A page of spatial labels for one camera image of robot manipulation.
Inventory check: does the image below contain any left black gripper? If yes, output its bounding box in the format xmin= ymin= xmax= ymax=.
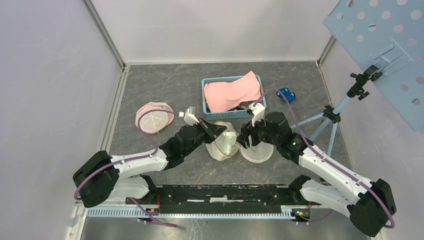
xmin=182 ymin=117 xmax=227 ymax=157

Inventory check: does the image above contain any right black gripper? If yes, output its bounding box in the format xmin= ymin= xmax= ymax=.
xmin=234 ymin=113 xmax=280 ymax=149

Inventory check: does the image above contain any pink bra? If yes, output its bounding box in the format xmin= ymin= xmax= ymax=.
xmin=204 ymin=71 xmax=261 ymax=113

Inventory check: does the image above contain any white mesh laundry bag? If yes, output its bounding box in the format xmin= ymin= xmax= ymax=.
xmin=135 ymin=102 xmax=175 ymax=134

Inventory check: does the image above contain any pale green bra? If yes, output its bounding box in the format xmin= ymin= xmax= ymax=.
xmin=215 ymin=131 xmax=238 ymax=157

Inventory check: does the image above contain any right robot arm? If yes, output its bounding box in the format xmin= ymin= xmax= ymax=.
xmin=237 ymin=111 xmax=397 ymax=237

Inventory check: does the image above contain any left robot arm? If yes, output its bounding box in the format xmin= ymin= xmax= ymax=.
xmin=72 ymin=118 xmax=227 ymax=208

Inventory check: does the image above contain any beige bra in basket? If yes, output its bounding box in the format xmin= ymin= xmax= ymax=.
xmin=235 ymin=100 xmax=264 ymax=111

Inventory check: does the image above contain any light blue plastic basket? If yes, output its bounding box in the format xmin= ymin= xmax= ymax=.
xmin=201 ymin=74 xmax=264 ymax=120

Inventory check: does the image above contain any blue toy car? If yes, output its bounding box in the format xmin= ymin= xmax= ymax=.
xmin=276 ymin=87 xmax=296 ymax=103

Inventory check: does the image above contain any blue tripod stand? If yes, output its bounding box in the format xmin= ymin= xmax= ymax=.
xmin=291 ymin=65 xmax=385 ymax=156

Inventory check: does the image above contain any blue perforated panel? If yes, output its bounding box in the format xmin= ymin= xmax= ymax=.
xmin=323 ymin=0 xmax=424 ymax=131

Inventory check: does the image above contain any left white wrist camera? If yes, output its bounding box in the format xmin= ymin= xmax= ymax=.
xmin=178 ymin=106 xmax=200 ymax=126

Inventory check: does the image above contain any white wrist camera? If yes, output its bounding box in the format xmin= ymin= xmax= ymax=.
xmin=178 ymin=106 xmax=200 ymax=126
xmin=247 ymin=102 xmax=266 ymax=127

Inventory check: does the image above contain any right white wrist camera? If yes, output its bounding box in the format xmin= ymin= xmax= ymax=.
xmin=247 ymin=102 xmax=266 ymax=127

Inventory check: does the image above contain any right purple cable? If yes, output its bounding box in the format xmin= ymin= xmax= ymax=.
xmin=254 ymin=88 xmax=396 ymax=229

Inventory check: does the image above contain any purple cable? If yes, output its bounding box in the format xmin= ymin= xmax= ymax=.
xmin=254 ymin=88 xmax=396 ymax=229
xmin=73 ymin=109 xmax=186 ymax=229

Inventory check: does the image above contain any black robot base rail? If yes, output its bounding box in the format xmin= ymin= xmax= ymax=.
xmin=137 ymin=184 xmax=310 ymax=215

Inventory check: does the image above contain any white cable tray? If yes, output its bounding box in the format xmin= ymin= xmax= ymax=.
xmin=86 ymin=206 xmax=310 ymax=220

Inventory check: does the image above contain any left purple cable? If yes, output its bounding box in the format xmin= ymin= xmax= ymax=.
xmin=73 ymin=109 xmax=186 ymax=229

